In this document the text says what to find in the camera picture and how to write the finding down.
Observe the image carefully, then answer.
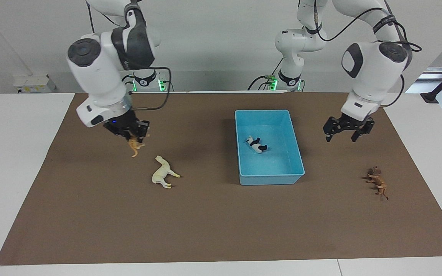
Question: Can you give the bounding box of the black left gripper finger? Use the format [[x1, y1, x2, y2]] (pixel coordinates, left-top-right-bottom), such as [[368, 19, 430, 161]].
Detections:
[[351, 119, 375, 143], [323, 118, 337, 143]]

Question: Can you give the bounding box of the orange tiger toy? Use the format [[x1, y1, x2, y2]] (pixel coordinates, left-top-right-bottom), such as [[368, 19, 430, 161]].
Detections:
[[128, 134, 151, 158]]

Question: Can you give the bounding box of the cream white horse toy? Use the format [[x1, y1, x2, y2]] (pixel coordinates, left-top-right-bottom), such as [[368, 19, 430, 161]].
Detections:
[[152, 155, 181, 189]]

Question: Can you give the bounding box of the brown lion toy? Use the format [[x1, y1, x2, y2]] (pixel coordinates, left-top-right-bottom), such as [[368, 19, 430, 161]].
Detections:
[[362, 166, 389, 202]]

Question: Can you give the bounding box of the black white panda toy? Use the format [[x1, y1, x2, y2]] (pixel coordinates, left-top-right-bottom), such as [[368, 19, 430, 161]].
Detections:
[[244, 136, 268, 154]]

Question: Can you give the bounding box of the blue plastic storage box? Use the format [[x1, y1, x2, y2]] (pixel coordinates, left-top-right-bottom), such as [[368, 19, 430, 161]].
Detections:
[[234, 110, 305, 186]]

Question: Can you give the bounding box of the brown table mat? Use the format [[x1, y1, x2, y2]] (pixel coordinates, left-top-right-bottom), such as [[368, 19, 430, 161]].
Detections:
[[0, 91, 442, 266]]

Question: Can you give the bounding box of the black right base cable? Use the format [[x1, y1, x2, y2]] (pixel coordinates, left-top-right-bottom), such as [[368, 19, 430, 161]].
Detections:
[[121, 74, 135, 93]]

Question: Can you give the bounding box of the black base cable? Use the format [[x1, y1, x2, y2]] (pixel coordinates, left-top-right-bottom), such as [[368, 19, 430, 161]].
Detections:
[[247, 56, 284, 91], [121, 74, 135, 93]]

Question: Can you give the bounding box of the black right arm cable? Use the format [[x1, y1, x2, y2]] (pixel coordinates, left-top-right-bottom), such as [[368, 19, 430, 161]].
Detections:
[[123, 67, 172, 112]]

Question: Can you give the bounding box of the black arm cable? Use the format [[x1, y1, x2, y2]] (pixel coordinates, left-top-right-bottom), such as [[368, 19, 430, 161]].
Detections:
[[314, 0, 423, 108], [123, 67, 172, 112]]

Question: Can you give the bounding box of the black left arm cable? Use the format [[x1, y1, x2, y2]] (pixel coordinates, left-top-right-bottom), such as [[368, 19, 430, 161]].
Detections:
[[314, 0, 423, 108]]

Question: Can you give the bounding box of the black left base cable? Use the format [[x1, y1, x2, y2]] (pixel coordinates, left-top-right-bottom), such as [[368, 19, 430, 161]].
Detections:
[[247, 56, 284, 91]]

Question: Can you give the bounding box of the white wall socket box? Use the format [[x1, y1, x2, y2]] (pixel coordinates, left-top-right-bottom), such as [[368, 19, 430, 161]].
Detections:
[[13, 74, 58, 94]]

